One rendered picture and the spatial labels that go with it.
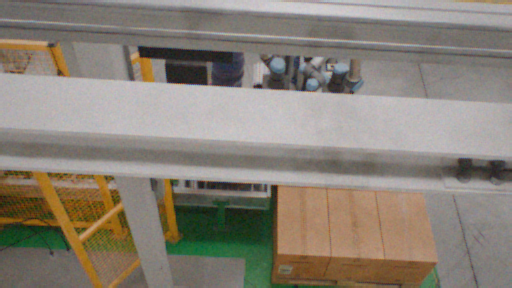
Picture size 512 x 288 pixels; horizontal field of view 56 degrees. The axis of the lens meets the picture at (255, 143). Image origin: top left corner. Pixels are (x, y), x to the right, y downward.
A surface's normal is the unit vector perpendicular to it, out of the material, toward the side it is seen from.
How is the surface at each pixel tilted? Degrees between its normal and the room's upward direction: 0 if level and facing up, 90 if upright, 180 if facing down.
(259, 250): 0
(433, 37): 90
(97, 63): 90
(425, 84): 0
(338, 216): 0
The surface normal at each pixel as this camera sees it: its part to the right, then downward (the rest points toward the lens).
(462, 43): -0.03, 0.78
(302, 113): 0.05, -0.62
